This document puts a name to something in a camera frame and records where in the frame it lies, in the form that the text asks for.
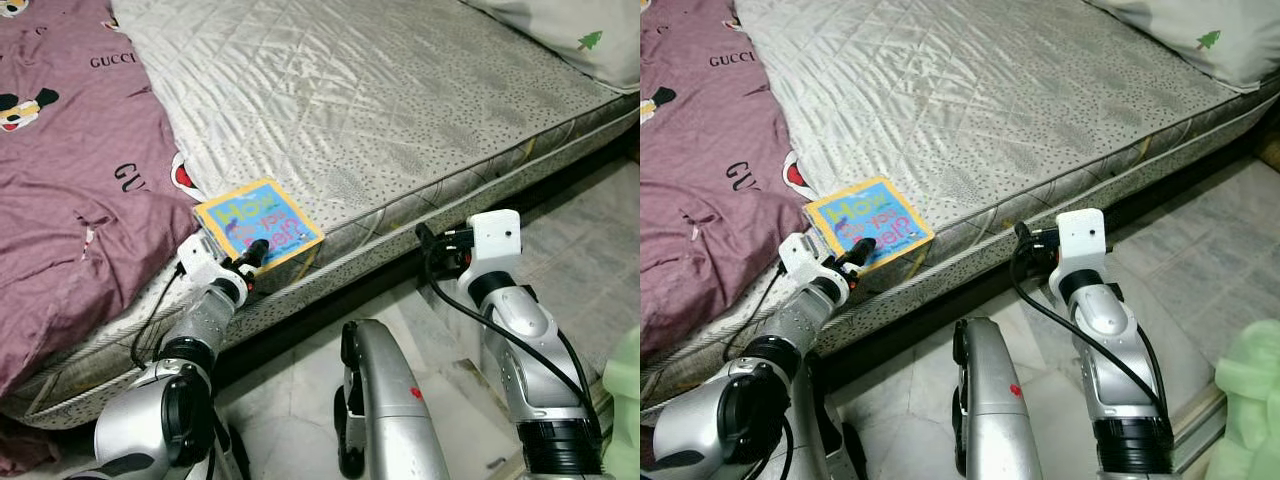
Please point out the grey quilted mattress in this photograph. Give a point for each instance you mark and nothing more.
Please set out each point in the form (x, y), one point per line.
(350, 90)
(980, 90)

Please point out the blue yellow children's book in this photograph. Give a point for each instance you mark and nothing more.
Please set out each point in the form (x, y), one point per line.
(870, 210)
(265, 215)

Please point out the light green ruffled dress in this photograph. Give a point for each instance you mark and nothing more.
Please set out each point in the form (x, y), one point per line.
(625, 400)
(1245, 400)

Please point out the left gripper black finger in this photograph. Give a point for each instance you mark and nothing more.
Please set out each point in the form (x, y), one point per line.
(255, 253)
(864, 252)

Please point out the silver robot right leg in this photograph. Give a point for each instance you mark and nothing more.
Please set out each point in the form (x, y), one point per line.
(1000, 410)
(390, 410)

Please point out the cream white pillow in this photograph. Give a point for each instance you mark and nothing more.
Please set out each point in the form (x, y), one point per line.
(570, 35)
(1190, 35)

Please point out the purple cartoon mouse blanket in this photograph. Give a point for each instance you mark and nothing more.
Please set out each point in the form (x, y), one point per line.
(70, 150)
(700, 150)

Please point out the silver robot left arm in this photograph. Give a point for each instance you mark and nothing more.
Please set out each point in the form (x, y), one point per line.
(205, 320)
(800, 320)

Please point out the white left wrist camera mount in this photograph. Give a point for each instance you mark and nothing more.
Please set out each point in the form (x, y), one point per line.
(805, 255)
(200, 258)

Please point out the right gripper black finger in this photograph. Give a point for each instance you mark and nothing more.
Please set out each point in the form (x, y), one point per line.
(425, 236)
(1021, 232)

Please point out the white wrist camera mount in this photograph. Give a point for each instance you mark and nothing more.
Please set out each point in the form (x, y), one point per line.
(495, 240)
(805, 255)
(1080, 240)
(200, 258)

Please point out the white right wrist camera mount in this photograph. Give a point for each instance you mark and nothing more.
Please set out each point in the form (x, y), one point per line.
(495, 240)
(1080, 240)

